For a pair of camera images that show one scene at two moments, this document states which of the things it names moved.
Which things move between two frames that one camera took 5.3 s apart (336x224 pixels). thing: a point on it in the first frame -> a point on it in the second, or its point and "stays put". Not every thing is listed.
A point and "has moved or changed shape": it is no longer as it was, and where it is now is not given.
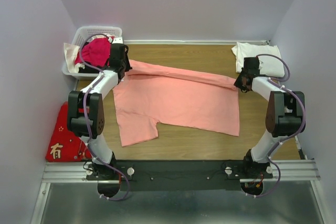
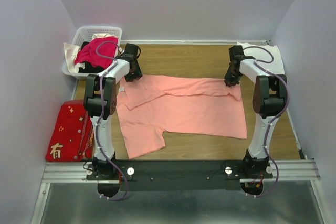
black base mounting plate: (179, 175) stays put
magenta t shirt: (95, 51) stays put
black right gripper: (238, 83) -> (228, 79)
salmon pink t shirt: (149, 94) has moved or changed shape
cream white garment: (72, 53) stays put
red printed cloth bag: (64, 145) stays put
